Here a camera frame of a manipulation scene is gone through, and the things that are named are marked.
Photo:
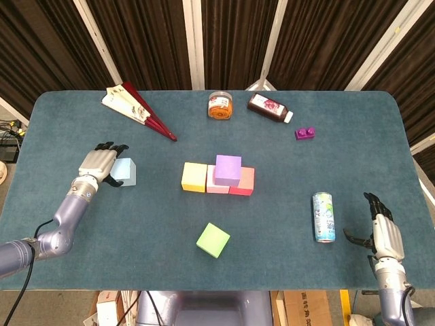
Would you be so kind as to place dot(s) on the silver robot torso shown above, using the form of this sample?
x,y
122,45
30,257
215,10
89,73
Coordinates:
x,y
210,309

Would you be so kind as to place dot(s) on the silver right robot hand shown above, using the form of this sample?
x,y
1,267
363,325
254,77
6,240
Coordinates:
x,y
387,241

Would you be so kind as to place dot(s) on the brown cardboard box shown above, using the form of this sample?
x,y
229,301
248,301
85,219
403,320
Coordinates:
x,y
306,309

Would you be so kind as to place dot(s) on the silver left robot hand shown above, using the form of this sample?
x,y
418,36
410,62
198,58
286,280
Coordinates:
x,y
98,163

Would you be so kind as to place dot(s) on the purple foam cube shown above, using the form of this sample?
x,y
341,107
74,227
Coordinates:
x,y
227,169

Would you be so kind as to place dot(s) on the teal felt table cover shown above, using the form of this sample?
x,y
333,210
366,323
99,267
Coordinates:
x,y
204,271

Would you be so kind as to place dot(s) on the blue green drink can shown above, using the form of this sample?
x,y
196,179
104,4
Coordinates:
x,y
323,217

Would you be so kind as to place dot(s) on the black box on floor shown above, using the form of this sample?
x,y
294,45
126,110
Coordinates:
x,y
8,153

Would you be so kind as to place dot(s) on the clear jar with orange contents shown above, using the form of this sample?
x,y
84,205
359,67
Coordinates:
x,y
221,110

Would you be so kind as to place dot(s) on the green foam cube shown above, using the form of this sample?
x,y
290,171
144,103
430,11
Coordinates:
x,y
212,239

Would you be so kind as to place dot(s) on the white shoe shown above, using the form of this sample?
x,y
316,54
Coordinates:
x,y
357,321

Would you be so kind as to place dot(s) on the red foam cube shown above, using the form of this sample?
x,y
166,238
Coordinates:
x,y
248,181

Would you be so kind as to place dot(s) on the purple toy brick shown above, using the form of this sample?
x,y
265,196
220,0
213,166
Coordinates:
x,y
304,134

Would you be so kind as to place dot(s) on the dark brown curtain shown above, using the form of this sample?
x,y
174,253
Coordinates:
x,y
153,40

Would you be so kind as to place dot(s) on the white cardboard box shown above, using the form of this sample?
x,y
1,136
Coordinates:
x,y
107,310

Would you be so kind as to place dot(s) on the light pink foam cube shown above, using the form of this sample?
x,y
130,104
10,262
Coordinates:
x,y
210,180

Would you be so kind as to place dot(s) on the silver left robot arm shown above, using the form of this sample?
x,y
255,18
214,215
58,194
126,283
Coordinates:
x,y
68,214

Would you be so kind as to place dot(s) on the light wooden board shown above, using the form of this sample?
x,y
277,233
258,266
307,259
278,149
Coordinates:
x,y
280,309

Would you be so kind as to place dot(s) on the light blue foam cube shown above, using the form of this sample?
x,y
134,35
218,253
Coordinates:
x,y
125,169

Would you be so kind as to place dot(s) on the beige round object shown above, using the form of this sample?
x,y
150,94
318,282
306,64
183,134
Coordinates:
x,y
2,173

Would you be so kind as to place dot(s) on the folding fan with red ribs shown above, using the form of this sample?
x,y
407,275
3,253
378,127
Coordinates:
x,y
125,105

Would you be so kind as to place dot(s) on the brown bottle with white cap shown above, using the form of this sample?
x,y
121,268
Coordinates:
x,y
266,107

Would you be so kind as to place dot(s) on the white frame post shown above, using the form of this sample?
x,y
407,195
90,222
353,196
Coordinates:
x,y
384,44
423,145
193,40
10,110
95,37
272,44

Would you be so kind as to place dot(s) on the yellow foam cube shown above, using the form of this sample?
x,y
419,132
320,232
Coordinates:
x,y
193,176

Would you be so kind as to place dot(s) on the yellow post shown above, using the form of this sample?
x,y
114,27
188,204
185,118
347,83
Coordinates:
x,y
345,302

